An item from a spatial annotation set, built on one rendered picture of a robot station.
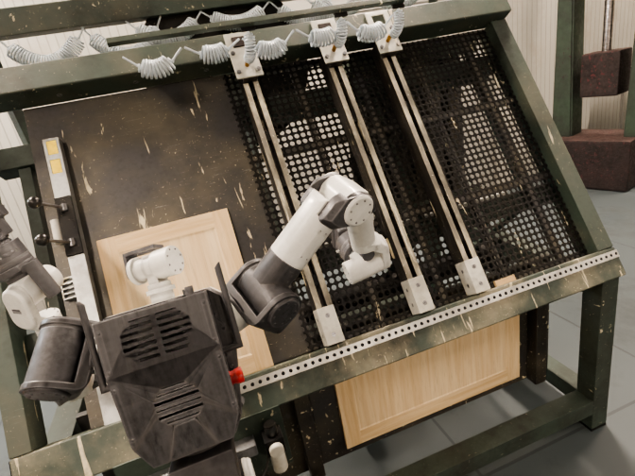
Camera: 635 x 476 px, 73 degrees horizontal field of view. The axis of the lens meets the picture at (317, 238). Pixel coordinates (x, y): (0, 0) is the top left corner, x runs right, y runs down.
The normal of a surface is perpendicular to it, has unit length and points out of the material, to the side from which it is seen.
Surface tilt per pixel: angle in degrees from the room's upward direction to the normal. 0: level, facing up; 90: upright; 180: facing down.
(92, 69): 58
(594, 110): 90
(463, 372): 90
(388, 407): 90
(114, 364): 67
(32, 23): 90
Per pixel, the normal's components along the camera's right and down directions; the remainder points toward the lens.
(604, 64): -0.79, 0.34
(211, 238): 0.18, -0.25
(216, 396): 0.29, 0.15
